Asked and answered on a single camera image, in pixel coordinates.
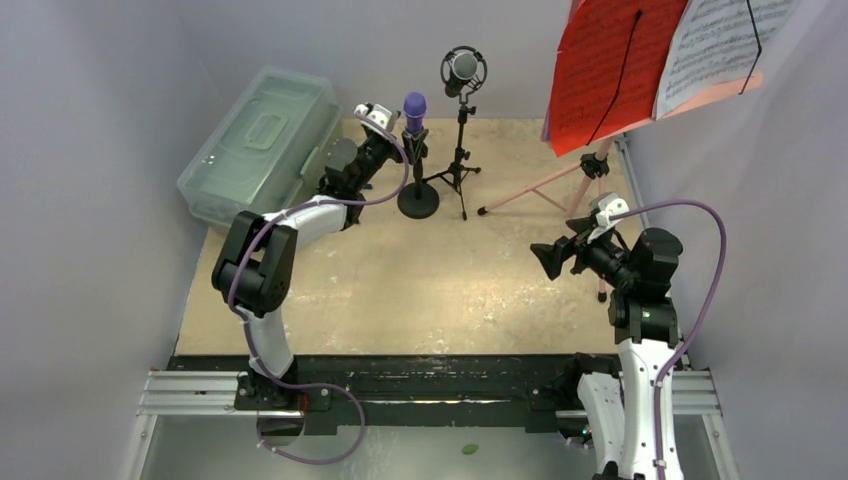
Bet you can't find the red sheet music page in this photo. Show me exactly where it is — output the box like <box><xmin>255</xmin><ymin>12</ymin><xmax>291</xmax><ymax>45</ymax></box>
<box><xmin>547</xmin><ymin>0</ymin><xmax>687</xmax><ymax>156</ymax></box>

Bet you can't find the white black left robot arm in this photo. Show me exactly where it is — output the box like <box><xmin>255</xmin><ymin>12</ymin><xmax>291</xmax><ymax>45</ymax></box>
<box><xmin>211</xmin><ymin>132</ymin><xmax>410</xmax><ymax>409</ymax></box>

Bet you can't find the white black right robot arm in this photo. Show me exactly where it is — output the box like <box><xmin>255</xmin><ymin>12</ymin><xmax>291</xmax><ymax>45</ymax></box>
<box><xmin>530</xmin><ymin>218</ymin><xmax>684</xmax><ymax>479</ymax></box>

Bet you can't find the clear green plastic storage box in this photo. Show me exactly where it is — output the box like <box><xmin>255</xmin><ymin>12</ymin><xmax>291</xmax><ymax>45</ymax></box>
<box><xmin>177</xmin><ymin>66</ymin><xmax>342</xmax><ymax>231</ymax></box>

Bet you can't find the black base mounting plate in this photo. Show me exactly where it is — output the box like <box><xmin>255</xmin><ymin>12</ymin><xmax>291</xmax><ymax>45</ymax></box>
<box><xmin>166</xmin><ymin>353</ymin><xmax>621</xmax><ymax>435</ymax></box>

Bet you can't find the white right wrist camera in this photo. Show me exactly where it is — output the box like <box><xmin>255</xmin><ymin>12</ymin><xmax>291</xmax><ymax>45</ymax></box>
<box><xmin>587</xmin><ymin>192</ymin><xmax>630</xmax><ymax>243</ymax></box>

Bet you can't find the white sheet music page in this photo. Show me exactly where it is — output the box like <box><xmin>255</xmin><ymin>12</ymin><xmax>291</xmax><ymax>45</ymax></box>
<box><xmin>653</xmin><ymin>0</ymin><xmax>799</xmax><ymax>120</ymax></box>

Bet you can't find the black silver condenser microphone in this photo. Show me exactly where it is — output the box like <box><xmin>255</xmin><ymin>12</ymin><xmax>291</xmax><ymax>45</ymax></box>
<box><xmin>440</xmin><ymin>45</ymin><xmax>488</xmax><ymax>105</ymax></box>

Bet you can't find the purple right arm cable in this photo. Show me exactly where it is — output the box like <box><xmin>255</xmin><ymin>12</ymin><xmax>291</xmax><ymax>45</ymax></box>
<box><xmin>609</xmin><ymin>200</ymin><xmax>728</xmax><ymax>480</ymax></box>

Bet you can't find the purple toy microphone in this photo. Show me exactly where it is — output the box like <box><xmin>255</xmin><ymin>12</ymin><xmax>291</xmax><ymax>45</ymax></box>
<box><xmin>402</xmin><ymin>91</ymin><xmax>427</xmax><ymax>135</ymax></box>

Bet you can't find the aluminium front frame rail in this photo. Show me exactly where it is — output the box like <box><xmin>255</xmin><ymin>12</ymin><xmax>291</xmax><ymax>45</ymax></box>
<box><xmin>137</xmin><ymin>366</ymin><xmax>740</xmax><ymax>479</ymax></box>

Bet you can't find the black round-base mic stand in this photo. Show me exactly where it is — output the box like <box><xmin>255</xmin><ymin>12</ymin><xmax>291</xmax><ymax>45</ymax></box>
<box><xmin>397</xmin><ymin>128</ymin><xmax>440</xmax><ymax>220</ymax></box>

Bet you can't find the black tripod mic stand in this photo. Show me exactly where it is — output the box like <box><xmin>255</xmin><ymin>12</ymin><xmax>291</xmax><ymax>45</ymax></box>
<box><xmin>423</xmin><ymin>100</ymin><xmax>481</xmax><ymax>221</ymax></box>

